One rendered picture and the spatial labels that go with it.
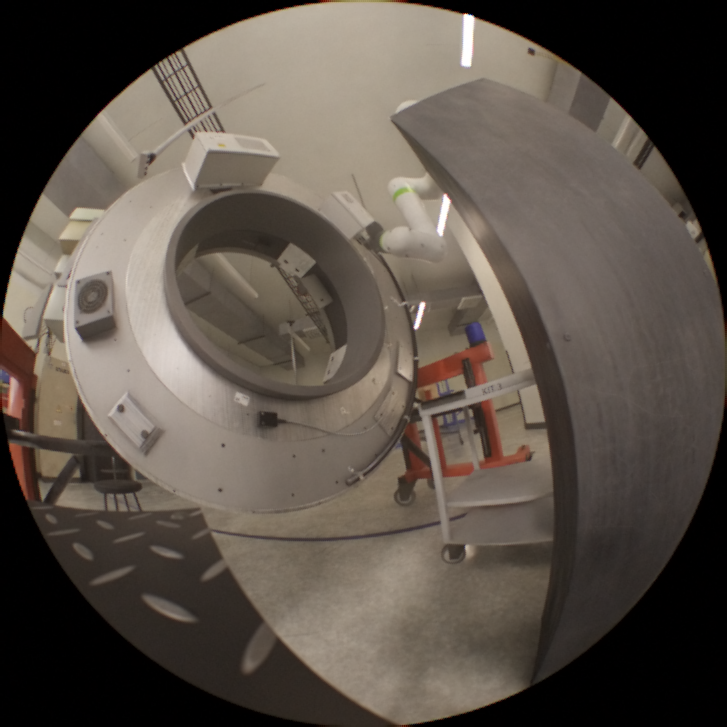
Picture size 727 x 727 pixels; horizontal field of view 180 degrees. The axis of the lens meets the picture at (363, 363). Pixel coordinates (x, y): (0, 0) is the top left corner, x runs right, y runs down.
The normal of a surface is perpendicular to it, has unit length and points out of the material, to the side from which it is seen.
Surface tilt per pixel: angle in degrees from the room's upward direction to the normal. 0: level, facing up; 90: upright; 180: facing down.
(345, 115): 180
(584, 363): 90
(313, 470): 90
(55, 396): 90
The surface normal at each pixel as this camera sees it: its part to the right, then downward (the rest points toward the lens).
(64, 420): 0.98, -0.21
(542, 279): -0.58, -0.12
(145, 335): 0.69, -0.32
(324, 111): 0.18, 0.94
